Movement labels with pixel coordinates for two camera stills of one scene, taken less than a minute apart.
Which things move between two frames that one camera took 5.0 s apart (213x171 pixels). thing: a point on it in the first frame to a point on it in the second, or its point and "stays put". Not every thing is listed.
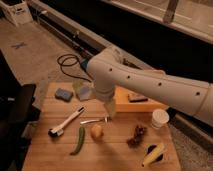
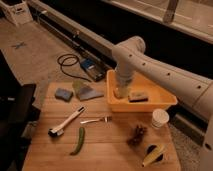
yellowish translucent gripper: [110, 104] to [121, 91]
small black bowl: [149, 148] stays put
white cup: [159, 118] stays put
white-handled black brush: [58, 130] stays put
